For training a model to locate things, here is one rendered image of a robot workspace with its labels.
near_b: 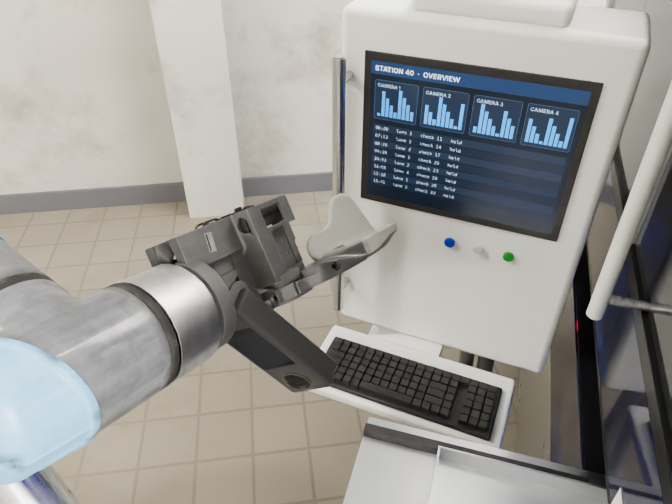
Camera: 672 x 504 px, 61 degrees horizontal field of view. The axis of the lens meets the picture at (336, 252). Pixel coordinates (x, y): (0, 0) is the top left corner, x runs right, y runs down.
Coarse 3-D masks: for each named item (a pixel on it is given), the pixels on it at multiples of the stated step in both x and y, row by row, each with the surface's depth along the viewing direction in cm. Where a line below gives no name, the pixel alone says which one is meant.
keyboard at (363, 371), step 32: (352, 352) 131; (384, 352) 133; (352, 384) 124; (384, 384) 124; (416, 384) 124; (448, 384) 125; (480, 384) 124; (416, 416) 120; (448, 416) 119; (480, 416) 119
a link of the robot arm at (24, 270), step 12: (0, 240) 36; (0, 252) 34; (12, 252) 35; (0, 264) 33; (12, 264) 34; (24, 264) 34; (0, 276) 32; (12, 276) 33; (24, 276) 33; (36, 276) 34; (0, 288) 32
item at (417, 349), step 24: (336, 336) 139; (360, 336) 139; (384, 336) 140; (408, 336) 140; (432, 360) 133; (504, 384) 127; (360, 408) 125; (384, 408) 122; (504, 408) 122; (456, 432) 117; (504, 432) 118
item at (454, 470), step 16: (448, 448) 102; (448, 464) 103; (464, 464) 103; (480, 464) 102; (496, 464) 100; (512, 464) 100; (432, 480) 97; (448, 480) 101; (464, 480) 101; (480, 480) 101; (496, 480) 101; (512, 480) 101; (528, 480) 100; (544, 480) 99; (560, 480) 98; (576, 480) 97; (432, 496) 98; (448, 496) 98; (464, 496) 98; (480, 496) 98; (496, 496) 98; (512, 496) 98; (528, 496) 98; (544, 496) 98; (560, 496) 98; (576, 496) 98; (592, 496) 98
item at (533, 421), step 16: (544, 368) 166; (528, 384) 192; (544, 384) 161; (528, 400) 186; (544, 400) 156; (528, 416) 180; (544, 416) 152; (528, 432) 174; (544, 432) 148; (528, 448) 168; (544, 448) 144
